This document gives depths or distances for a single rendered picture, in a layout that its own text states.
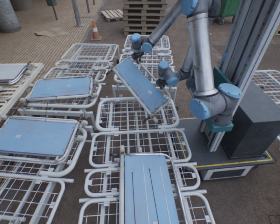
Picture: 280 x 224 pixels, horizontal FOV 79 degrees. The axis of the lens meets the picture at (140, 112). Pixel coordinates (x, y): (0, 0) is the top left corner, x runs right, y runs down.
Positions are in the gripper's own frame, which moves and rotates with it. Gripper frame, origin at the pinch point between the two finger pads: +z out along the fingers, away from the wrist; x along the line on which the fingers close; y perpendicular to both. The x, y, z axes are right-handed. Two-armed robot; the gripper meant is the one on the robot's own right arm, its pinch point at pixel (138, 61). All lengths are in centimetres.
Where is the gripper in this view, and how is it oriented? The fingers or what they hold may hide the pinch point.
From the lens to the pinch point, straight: 195.5
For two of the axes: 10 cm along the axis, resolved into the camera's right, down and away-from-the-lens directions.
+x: 8.1, -5.5, 1.8
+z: 0.9, 4.2, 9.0
